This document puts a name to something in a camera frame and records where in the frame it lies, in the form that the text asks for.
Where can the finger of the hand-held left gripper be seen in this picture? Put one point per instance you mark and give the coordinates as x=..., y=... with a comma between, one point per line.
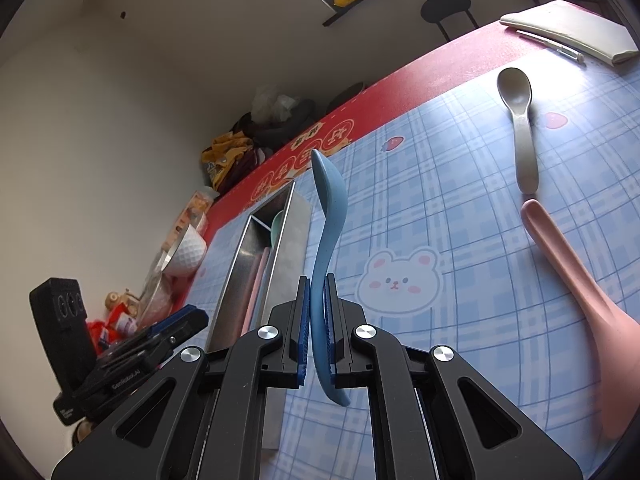
x=135, y=350
x=185, y=317

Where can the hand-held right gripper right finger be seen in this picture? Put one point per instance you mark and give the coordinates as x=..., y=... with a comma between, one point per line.
x=331, y=330

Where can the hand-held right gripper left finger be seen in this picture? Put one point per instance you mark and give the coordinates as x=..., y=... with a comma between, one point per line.
x=302, y=330

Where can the pink chopstick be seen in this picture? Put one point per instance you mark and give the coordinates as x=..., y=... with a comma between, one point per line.
x=252, y=295

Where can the metal utensil tray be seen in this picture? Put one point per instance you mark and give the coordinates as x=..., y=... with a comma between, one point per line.
x=295, y=240

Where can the green spoon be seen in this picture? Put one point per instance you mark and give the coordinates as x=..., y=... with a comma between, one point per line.
x=277, y=225

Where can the blue spoon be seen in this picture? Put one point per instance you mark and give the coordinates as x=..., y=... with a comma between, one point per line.
x=327, y=200

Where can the plastic-covered bowl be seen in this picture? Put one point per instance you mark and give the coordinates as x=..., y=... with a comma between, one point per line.
x=155, y=300

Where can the red plastic packets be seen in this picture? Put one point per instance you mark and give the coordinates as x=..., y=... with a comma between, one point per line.
x=107, y=327

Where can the white textured bowl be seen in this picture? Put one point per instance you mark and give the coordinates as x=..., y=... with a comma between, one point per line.
x=187, y=255

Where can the orange tissue packet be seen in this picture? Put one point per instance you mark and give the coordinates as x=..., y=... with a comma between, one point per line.
x=192, y=210

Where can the yellow garment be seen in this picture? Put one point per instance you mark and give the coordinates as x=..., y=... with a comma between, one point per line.
x=220, y=160

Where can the dark red garment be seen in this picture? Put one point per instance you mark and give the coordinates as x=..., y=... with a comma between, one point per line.
x=250, y=160

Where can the blue plaid table mat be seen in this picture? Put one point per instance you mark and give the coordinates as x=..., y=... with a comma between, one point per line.
x=450, y=185

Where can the clear plastic bag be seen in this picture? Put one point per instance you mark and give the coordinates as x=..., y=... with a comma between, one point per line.
x=267, y=102

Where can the red printed tablecloth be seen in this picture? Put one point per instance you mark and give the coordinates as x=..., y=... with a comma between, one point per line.
x=400, y=75

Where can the pink spoon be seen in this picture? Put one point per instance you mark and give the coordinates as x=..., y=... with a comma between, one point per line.
x=615, y=350

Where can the grey spoon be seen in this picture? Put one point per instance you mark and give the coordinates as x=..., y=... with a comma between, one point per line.
x=515, y=87

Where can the black round stool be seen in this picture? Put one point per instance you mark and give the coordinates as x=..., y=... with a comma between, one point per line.
x=445, y=5

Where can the white pen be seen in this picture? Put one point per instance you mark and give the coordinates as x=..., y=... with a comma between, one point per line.
x=550, y=45

